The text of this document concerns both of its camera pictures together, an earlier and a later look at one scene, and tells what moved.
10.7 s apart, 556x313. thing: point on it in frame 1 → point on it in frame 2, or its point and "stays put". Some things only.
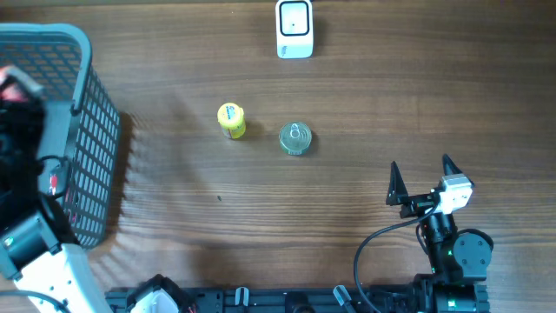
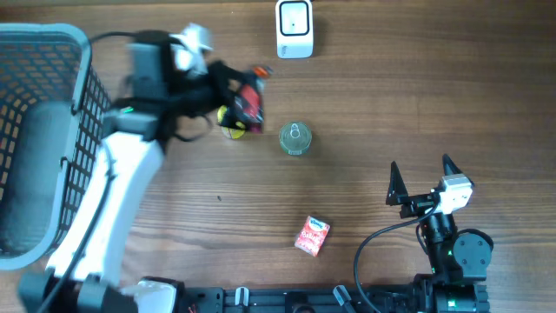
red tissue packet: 10,92 → 313,236
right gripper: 398,195 stays put
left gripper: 27,117 → 220,92
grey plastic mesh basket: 81,141 stays put
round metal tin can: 294,137 stays put
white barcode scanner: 294,29 stays put
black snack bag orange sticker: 54,182 → 249,100
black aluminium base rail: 210,299 stays put
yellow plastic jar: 231,118 stays put
